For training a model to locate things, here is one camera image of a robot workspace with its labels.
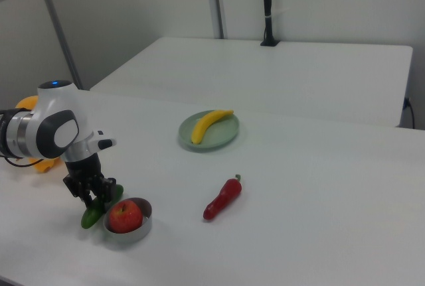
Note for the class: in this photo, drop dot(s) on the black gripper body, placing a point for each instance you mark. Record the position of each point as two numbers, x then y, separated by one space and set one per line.
83 166

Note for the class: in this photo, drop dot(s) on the pale green plate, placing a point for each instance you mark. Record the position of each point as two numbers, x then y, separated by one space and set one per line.
222 133

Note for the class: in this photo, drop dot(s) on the yellow plush toy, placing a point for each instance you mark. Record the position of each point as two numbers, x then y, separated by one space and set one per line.
44 166

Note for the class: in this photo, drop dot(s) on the red apple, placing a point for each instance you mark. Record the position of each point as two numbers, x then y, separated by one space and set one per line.
124 216

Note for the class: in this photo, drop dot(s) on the red chili pepper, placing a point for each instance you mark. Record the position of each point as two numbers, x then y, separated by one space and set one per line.
222 199

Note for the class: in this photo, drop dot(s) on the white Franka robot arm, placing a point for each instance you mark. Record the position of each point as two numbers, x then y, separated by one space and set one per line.
43 123

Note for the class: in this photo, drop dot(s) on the green cucumber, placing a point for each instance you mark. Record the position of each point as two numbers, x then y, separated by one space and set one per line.
89 218

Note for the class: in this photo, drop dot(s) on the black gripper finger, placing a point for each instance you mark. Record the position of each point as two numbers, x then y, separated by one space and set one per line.
87 196
108 189

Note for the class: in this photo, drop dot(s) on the grey metal bowl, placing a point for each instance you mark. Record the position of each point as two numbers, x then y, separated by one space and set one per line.
133 234

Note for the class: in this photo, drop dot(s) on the yellow banana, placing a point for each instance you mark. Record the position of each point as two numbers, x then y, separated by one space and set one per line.
206 125

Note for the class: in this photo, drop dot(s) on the black camera stand pole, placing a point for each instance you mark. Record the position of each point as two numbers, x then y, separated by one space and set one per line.
267 0

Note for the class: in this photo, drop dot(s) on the grey partition post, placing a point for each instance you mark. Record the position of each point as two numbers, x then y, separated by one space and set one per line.
56 17
217 0

